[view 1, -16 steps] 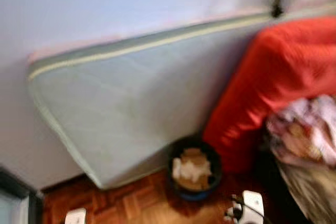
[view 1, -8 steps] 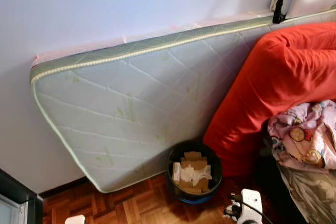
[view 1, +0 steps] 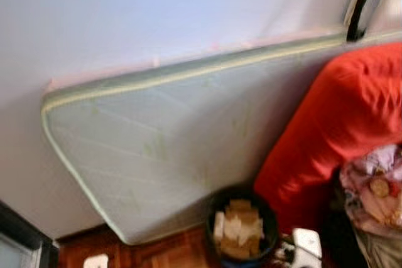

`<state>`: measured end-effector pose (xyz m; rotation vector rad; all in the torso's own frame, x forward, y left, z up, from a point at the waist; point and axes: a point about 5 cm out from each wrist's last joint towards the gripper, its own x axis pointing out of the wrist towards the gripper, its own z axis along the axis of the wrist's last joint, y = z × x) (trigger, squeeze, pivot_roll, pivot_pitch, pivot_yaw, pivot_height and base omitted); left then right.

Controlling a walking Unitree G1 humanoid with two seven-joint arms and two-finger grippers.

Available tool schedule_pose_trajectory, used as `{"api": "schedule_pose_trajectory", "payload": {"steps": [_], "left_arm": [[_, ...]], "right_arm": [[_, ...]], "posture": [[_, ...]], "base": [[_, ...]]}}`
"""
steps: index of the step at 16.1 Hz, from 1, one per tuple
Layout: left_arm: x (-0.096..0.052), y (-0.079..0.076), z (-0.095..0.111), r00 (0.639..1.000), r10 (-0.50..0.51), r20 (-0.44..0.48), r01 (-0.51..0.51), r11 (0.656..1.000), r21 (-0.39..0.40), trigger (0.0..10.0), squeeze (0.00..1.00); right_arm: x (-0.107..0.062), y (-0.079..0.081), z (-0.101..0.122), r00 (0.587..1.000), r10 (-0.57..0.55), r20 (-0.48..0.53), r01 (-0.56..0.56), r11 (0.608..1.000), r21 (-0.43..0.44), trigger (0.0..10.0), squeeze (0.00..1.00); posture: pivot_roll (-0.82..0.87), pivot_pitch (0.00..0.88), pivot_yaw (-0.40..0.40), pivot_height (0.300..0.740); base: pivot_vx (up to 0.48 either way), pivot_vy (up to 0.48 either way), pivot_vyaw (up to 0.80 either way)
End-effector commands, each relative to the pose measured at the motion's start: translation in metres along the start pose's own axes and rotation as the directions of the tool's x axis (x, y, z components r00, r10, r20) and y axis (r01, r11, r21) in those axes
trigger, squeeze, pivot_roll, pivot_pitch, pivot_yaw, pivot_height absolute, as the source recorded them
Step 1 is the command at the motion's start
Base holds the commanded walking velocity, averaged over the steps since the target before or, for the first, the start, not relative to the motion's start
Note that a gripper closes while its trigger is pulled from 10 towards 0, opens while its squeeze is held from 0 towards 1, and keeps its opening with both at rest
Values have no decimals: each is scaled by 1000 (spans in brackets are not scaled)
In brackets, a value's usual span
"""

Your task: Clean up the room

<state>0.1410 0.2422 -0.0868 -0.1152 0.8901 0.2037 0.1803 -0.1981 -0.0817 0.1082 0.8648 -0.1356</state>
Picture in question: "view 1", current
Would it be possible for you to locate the black round waste bin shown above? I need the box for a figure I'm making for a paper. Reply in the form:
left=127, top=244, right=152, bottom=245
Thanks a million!
left=206, top=185, right=280, bottom=268

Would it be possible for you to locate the white crumpled tissue paper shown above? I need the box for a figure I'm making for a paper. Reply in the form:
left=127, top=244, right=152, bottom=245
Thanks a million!
left=214, top=210, right=259, bottom=247

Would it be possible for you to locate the pink cartoon print blanket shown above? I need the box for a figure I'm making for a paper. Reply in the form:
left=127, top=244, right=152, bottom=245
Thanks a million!
left=339, top=144, right=402, bottom=237

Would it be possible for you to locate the large red cushion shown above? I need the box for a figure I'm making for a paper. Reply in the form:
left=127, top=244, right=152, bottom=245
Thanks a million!
left=254, top=42, right=402, bottom=234

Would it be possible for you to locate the black framed glass panel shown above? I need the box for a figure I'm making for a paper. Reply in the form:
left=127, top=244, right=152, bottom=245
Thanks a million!
left=0, top=202, right=60, bottom=268

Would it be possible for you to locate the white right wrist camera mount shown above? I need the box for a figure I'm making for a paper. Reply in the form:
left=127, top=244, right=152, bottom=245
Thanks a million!
left=292, top=228, right=323, bottom=268

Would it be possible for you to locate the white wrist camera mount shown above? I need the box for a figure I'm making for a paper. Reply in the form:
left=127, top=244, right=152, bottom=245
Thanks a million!
left=84, top=254, right=109, bottom=268
left=292, top=228, right=323, bottom=268

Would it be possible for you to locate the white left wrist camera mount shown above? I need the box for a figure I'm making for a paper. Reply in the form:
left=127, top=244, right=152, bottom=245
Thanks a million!
left=84, top=254, right=109, bottom=268

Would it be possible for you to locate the black curved handle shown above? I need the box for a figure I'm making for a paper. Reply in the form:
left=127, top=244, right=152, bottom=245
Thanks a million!
left=344, top=0, right=394, bottom=43

